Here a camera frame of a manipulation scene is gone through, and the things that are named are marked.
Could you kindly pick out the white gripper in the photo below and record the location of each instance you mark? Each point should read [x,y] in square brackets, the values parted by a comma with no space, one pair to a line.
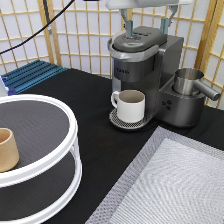
[122,5]

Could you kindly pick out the grey Keurig coffee machine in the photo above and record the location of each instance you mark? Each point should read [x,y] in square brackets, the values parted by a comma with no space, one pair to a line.
[147,62]

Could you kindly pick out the steel milk frother cup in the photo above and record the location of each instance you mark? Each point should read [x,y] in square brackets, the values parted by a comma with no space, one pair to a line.
[187,81]

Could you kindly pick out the wooden shoji folding screen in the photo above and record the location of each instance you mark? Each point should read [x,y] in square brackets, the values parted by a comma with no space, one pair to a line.
[74,34]

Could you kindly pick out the white ceramic mug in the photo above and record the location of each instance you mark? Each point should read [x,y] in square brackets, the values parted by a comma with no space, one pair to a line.
[130,105]

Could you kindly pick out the white two-tier round shelf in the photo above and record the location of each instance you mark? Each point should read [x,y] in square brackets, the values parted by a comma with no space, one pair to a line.
[49,170]

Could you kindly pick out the grey woven placemat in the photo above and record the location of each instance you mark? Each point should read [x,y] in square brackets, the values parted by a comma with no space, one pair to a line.
[172,180]

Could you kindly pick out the tan wooden cup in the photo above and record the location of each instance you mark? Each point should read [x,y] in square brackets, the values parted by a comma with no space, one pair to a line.
[9,155]

